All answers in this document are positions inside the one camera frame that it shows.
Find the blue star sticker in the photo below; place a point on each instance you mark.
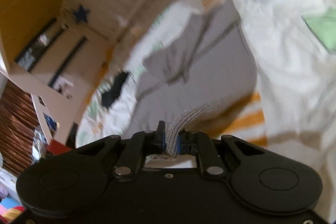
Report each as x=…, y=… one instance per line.
x=81, y=13

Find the wooden bedside cabinet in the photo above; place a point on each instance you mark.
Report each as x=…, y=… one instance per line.
x=65, y=61

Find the white leaf print bed sheet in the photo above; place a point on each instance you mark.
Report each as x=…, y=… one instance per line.
x=288, y=43

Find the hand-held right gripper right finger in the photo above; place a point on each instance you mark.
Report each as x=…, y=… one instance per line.
x=180, y=144

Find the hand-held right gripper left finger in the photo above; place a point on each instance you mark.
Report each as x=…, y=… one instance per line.
x=160, y=140

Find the black folded cloth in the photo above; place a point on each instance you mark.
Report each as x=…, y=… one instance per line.
x=114, y=90

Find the grey hoodie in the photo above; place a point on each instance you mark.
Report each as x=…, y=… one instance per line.
x=210, y=74

